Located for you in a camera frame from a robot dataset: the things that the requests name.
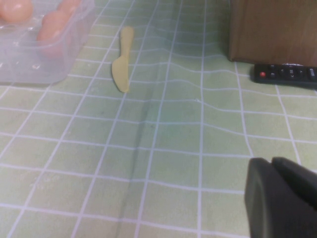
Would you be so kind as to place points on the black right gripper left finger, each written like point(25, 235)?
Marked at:
point(267, 203)

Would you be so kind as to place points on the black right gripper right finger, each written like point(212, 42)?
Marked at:
point(299, 178)

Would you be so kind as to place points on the brown cardboard box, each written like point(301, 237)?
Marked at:
point(272, 29)

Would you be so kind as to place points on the clear plastic egg box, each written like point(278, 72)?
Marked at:
point(49, 70)

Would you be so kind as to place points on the orange plastic egg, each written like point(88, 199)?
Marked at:
point(70, 5)
point(15, 8)
point(53, 23)

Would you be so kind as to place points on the black remote control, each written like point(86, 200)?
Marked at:
point(284, 77)

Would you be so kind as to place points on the green checked tablecloth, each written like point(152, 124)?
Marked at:
point(173, 148)

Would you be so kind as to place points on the yellow plastic knife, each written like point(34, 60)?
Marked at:
point(121, 75)

